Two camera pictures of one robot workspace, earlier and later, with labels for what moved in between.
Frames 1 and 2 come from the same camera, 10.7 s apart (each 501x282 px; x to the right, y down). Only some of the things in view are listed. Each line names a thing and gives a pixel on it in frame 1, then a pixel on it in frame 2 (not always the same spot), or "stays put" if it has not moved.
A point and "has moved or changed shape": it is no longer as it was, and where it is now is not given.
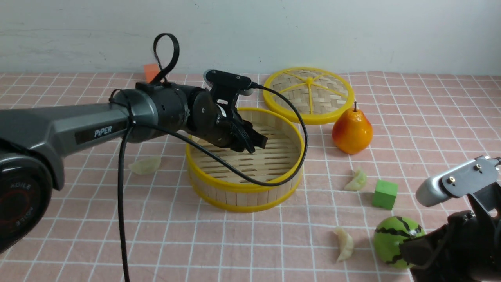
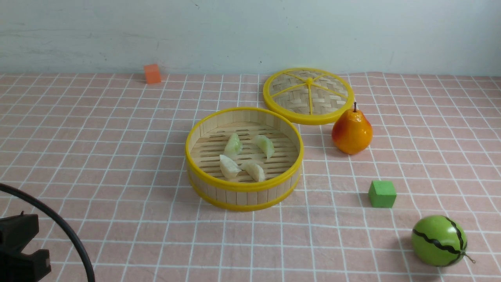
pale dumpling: [146, 165] has moved or changed shape
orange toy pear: [352, 132] stays put
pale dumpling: [346, 244] to [255, 171]
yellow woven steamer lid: [319, 95] stays put
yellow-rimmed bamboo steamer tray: [213, 183] stays put
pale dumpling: [358, 181] to [265, 145]
